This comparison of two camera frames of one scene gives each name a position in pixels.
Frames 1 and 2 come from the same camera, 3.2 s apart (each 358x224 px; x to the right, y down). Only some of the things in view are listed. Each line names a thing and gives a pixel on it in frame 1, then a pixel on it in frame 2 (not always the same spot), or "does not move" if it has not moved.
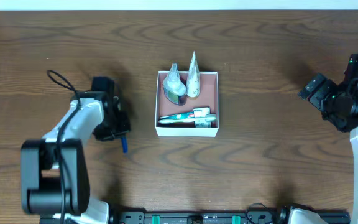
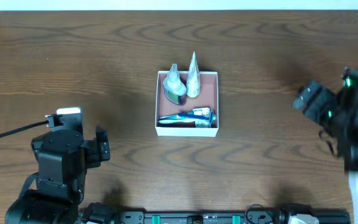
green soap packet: x=204 y=124 does not move
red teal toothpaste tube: x=197 y=112 to x=177 y=121
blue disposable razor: x=124 y=143 to x=211 y=117
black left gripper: x=117 y=125 to x=102 y=145
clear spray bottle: x=174 y=89 does not move
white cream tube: x=193 y=81 does not move
